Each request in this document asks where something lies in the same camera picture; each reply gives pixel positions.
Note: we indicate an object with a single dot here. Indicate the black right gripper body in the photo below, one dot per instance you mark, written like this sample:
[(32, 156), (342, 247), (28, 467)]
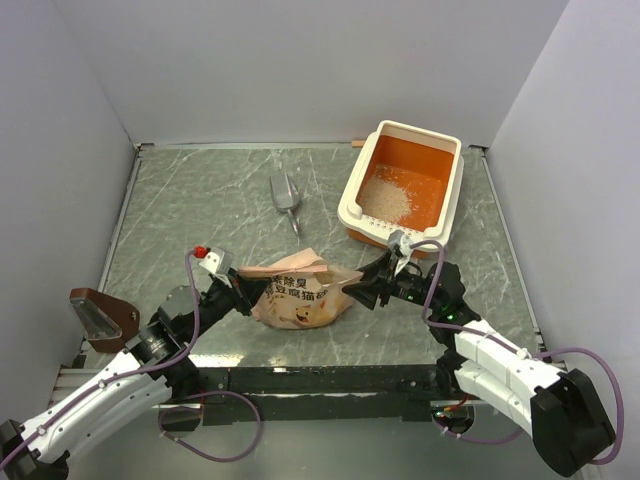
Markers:
[(407, 286)]

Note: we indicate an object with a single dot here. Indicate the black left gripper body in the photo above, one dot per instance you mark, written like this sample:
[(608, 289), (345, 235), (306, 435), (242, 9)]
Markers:
[(223, 297)]

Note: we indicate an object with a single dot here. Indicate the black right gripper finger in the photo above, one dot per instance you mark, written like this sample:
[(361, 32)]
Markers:
[(375, 274), (365, 294)]

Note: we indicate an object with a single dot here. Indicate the pink cat litter bag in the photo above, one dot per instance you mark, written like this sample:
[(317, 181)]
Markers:
[(303, 291)]

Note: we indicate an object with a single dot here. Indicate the grey metal litter scoop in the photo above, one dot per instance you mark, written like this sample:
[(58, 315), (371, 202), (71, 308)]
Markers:
[(285, 198)]

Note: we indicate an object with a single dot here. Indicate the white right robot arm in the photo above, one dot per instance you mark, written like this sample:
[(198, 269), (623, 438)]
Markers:
[(560, 410)]

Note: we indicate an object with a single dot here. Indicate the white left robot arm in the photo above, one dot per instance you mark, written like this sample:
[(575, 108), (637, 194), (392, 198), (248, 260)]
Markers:
[(153, 368)]

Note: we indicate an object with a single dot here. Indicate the clean litter pile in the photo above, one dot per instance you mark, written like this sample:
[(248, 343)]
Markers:
[(392, 194)]

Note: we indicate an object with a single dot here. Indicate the orange and white litter box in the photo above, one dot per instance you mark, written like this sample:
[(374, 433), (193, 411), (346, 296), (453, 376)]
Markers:
[(420, 151)]

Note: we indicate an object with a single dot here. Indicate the brown dustpan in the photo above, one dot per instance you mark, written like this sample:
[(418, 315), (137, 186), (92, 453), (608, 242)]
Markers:
[(108, 322)]

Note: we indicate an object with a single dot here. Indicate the black mounting base rail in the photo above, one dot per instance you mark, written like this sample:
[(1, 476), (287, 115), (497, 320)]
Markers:
[(407, 392)]

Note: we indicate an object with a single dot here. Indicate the aluminium frame rail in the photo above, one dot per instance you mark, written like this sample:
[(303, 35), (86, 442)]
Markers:
[(72, 377)]

